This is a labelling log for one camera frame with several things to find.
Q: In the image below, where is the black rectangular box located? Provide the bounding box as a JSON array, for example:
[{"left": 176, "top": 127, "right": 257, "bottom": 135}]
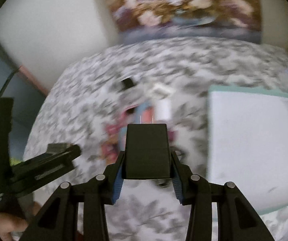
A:
[{"left": 122, "top": 124, "right": 171, "bottom": 180}]

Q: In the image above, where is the person's left hand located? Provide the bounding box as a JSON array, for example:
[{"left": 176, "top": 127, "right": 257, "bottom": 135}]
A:
[{"left": 0, "top": 200, "right": 42, "bottom": 241}]

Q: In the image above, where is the floral grey tablecloth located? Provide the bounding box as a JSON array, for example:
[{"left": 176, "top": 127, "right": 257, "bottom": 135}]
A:
[{"left": 24, "top": 38, "right": 288, "bottom": 240}]

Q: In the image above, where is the teal white tray box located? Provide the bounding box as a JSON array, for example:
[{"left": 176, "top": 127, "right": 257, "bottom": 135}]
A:
[{"left": 206, "top": 85, "right": 288, "bottom": 214}]

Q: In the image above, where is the coral pink eraser block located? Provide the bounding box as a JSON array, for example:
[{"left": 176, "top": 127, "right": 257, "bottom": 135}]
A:
[{"left": 133, "top": 101, "right": 154, "bottom": 124}]

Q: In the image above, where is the small black white cube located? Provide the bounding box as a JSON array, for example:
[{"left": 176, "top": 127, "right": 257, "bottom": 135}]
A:
[{"left": 120, "top": 78, "right": 136, "bottom": 90}]

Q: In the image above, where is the white plastic clip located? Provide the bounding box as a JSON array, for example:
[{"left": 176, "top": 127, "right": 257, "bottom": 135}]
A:
[{"left": 148, "top": 83, "right": 175, "bottom": 100}]

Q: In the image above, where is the flower bouquet painting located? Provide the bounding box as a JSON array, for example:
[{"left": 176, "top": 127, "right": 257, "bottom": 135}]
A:
[{"left": 104, "top": 0, "right": 261, "bottom": 44}]

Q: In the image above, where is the magenta strap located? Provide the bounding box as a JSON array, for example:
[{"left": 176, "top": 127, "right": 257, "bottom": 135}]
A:
[{"left": 101, "top": 105, "right": 137, "bottom": 160}]

